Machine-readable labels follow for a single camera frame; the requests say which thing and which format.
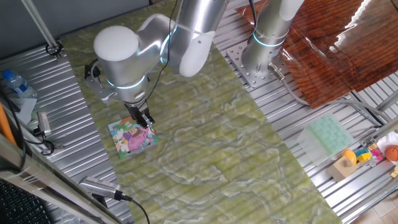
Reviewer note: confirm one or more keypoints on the aluminium frame bar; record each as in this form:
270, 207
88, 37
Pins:
387, 126

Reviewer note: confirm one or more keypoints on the aluminium pole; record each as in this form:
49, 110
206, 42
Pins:
38, 21

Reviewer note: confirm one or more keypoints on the orange toy egg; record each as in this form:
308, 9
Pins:
350, 155

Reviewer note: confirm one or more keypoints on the pink toy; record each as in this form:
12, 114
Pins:
376, 154

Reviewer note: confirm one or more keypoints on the blue toy block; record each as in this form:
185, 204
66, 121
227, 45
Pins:
362, 152

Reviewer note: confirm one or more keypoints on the orange bar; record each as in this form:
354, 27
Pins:
5, 124

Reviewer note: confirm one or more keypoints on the brown wood grain sheet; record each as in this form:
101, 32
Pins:
342, 46

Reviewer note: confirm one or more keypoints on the white paper card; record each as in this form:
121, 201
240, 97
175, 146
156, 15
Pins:
25, 109

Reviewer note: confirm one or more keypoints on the blue cap water bottle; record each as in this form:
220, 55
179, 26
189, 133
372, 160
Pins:
18, 85

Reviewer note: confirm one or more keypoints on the wrist camera with grey bracket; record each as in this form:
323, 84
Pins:
96, 84

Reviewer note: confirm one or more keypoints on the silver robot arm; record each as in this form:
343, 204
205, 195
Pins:
118, 56

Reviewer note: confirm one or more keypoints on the yellow toy block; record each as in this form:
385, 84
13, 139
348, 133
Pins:
364, 157

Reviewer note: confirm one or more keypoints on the aluminium frame beam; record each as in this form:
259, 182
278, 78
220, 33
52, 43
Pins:
56, 193

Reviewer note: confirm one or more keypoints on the butterfly girl puzzle board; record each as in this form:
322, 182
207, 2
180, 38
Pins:
132, 140

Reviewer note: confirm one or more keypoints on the silver robot mounting plate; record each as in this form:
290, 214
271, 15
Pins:
239, 62

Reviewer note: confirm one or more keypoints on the small yellow wooden block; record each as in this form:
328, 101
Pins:
395, 172

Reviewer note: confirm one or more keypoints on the white cloth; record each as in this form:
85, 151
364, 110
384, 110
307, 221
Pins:
388, 138

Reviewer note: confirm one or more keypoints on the black keyboard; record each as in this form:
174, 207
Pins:
21, 205

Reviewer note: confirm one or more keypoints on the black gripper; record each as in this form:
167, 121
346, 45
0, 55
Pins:
136, 109

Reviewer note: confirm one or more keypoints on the silver depth camera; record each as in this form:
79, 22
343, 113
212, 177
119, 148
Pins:
43, 123
98, 186

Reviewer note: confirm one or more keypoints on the green plastic grid tray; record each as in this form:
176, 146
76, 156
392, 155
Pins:
326, 137

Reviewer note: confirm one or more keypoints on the orange toy basketball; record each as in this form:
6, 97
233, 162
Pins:
392, 153

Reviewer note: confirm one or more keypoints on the wooden cube block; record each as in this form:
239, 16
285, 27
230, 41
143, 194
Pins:
340, 169

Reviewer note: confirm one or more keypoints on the green marble pattern mat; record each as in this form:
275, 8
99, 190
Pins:
217, 155

